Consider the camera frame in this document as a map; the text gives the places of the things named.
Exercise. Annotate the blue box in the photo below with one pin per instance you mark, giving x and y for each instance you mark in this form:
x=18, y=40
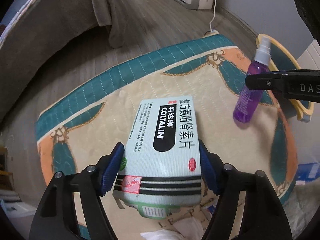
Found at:
x=308, y=173

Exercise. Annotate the white tissue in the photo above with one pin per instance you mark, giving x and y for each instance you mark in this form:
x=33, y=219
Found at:
x=165, y=233

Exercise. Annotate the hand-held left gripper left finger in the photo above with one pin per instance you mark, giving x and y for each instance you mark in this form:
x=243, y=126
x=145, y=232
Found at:
x=113, y=170

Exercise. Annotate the purple spray bottle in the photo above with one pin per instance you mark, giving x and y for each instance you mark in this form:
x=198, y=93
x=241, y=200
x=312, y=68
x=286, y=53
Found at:
x=246, y=100

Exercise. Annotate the pale green medicine box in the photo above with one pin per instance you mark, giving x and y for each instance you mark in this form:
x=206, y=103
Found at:
x=162, y=160

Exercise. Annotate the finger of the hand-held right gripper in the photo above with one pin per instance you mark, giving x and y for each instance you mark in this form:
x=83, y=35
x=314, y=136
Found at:
x=265, y=81

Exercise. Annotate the yellow rimmed teal tray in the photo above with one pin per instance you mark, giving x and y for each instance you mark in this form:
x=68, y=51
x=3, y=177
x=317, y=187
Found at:
x=282, y=57

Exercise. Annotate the teal and cream quilted mat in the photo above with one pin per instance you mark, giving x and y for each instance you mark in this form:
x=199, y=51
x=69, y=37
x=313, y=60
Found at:
x=100, y=120

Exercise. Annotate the white panelled door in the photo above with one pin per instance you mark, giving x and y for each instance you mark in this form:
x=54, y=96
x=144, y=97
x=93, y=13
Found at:
x=312, y=55

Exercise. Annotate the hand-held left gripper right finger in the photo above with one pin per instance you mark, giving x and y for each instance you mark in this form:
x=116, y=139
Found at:
x=208, y=170

